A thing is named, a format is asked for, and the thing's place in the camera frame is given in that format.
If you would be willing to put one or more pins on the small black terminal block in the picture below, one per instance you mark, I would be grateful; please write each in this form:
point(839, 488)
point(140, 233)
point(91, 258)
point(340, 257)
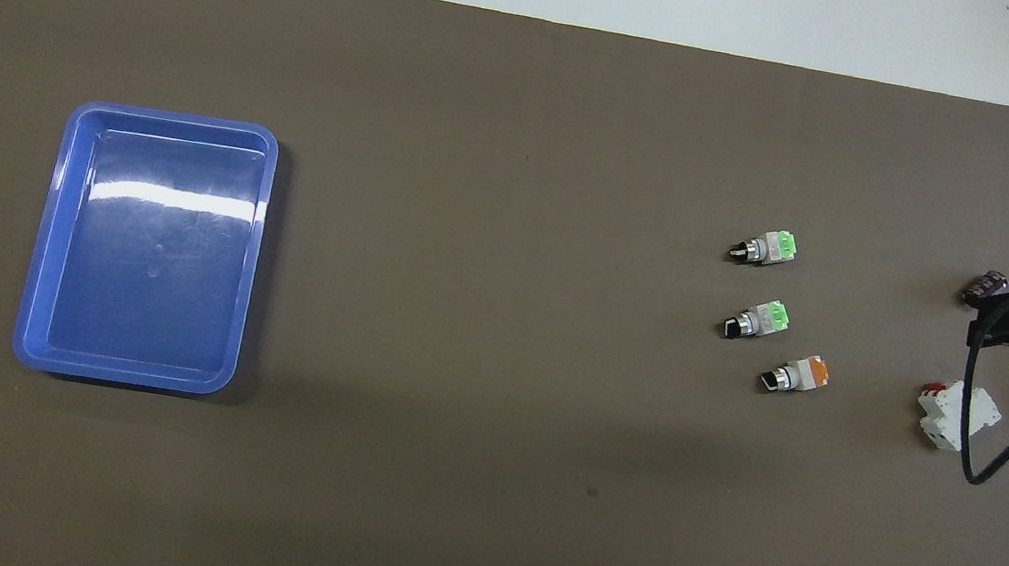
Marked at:
point(985, 288)

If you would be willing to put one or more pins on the white red circuit breaker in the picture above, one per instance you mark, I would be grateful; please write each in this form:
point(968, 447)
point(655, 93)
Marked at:
point(958, 414)

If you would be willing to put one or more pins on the blue plastic tray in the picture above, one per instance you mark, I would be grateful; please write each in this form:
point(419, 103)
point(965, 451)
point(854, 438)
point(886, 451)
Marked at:
point(152, 268)

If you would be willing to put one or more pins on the brown table mat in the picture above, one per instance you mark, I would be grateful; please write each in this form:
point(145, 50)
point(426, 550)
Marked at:
point(490, 372)

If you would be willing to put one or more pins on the green selector switch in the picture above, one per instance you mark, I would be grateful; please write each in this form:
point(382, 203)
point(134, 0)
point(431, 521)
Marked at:
point(770, 247)
point(762, 319)

